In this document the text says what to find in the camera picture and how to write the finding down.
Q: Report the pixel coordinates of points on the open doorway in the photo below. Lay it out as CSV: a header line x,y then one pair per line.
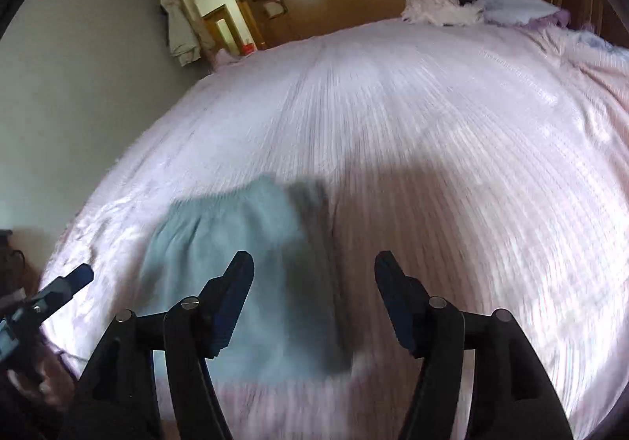
x,y
221,7

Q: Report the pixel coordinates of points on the lavender pillow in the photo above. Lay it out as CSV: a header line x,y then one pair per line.
x,y
521,7

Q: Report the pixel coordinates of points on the pile of pink clothes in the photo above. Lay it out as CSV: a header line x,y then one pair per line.
x,y
437,10

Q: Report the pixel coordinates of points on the beige hanging jacket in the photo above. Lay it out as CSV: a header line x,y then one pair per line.
x,y
184,27

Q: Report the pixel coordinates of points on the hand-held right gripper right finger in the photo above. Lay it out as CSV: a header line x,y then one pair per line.
x,y
393,305

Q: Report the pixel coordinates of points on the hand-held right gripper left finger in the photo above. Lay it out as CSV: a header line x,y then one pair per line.
x,y
231,317

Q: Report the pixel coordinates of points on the light blue pants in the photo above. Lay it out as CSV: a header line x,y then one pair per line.
x,y
275,248

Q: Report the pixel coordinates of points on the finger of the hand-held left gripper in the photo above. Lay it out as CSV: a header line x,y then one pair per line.
x,y
69,283

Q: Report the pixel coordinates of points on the person's left hand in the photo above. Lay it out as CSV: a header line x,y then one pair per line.
x,y
49,388

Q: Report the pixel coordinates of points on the dark wooden nightstand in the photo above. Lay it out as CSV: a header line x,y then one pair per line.
x,y
14,263

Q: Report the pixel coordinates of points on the pink striped bedspread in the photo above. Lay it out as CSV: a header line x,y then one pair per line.
x,y
442,125

